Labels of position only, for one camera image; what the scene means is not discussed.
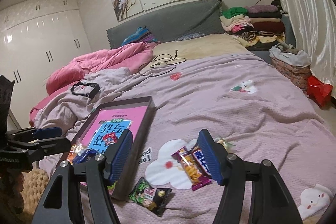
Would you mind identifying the green yellow snack bag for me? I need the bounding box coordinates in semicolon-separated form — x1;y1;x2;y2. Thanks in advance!
215;138;236;151

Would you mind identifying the white satin curtain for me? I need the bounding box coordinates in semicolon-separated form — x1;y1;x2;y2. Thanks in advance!
281;0;335;86

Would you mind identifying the purple orange snack packet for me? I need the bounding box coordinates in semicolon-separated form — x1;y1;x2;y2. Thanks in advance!
171;147;212;191

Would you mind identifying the grey headboard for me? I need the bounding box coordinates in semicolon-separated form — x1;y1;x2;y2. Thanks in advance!
106;0;224;49

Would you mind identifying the blue striped pillow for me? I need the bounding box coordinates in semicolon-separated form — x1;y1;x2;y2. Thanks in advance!
121;27;157;46

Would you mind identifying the red lollipop snack packet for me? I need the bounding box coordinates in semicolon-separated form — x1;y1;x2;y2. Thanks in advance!
101;132;121;147

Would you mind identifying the basket with grey cloth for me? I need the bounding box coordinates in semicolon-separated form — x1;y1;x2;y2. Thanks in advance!
269;42;311;92

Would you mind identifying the black plastic frame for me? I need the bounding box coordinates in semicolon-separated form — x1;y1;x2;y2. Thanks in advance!
70;81;100;99

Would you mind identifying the brown chocolate bar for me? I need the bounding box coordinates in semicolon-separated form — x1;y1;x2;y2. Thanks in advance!
191;146;211;177

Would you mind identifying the beige bed sheet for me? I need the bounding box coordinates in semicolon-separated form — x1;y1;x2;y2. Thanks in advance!
153;34;250;60

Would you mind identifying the person's left hand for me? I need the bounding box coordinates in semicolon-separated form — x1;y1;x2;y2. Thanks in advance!
1;170;25;214

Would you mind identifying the green black snack packet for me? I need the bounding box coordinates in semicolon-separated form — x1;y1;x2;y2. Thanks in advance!
128;177;172;217

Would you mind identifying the pile of folded clothes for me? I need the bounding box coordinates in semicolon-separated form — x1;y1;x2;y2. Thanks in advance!
220;0;286;51

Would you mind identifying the blue biscuit packet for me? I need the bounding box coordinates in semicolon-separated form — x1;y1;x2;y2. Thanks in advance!
72;148;97;165

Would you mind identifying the red plastic bag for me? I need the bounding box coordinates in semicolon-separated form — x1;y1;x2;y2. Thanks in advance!
307;76;333;107

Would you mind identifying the lilac bed cover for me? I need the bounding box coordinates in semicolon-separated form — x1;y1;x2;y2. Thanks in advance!
35;53;335;223

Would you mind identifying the white wardrobe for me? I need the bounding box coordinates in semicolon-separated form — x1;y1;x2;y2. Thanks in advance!
1;0;91;127

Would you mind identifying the pink quilt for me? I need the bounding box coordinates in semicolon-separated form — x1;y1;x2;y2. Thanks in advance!
29;42;158;126

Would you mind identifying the dark cardboard box tray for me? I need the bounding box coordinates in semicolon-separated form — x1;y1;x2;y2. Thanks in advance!
59;95;157;201

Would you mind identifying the beige knitted rug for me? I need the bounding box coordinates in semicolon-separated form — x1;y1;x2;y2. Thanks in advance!
18;168;50;223

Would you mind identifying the pink children's book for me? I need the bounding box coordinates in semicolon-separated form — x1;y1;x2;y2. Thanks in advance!
79;105;149;195

